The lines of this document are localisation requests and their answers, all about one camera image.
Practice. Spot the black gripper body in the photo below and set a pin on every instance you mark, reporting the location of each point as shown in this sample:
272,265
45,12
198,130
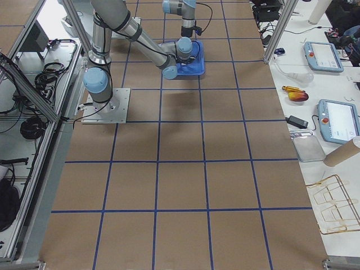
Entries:
185,31

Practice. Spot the blue plastic tray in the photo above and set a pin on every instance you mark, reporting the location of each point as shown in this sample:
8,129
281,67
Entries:
188,58

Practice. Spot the brass cylinder tool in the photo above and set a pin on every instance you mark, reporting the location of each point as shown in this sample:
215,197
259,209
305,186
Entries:
290,89

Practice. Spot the mango fruit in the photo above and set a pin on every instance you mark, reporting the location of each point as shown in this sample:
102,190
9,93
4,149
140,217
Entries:
298,96

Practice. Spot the far teach pendant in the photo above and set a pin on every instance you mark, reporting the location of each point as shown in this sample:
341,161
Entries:
322,57

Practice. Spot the teach pendant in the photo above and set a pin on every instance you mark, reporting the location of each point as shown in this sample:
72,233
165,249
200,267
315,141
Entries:
322,57
338,121

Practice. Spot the black power adapter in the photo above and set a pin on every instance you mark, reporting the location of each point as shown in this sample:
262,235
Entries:
297,122

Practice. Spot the clear plastic lidded box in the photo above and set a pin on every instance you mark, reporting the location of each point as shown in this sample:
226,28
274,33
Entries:
308,149

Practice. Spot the near teach pendant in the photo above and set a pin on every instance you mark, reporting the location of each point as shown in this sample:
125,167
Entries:
338,121

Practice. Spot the cardboard tube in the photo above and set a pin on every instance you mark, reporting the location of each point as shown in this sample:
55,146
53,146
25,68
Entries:
343,152

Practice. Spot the aluminium frame post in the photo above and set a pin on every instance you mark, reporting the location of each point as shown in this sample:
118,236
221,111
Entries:
279,29

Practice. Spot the brass wire rack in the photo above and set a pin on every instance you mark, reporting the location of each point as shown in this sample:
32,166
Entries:
335,210

